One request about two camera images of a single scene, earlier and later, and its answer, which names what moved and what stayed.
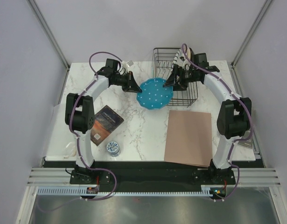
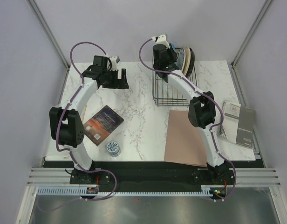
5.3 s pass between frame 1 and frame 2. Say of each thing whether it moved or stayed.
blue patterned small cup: stayed
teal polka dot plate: moved
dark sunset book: stayed
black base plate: stayed
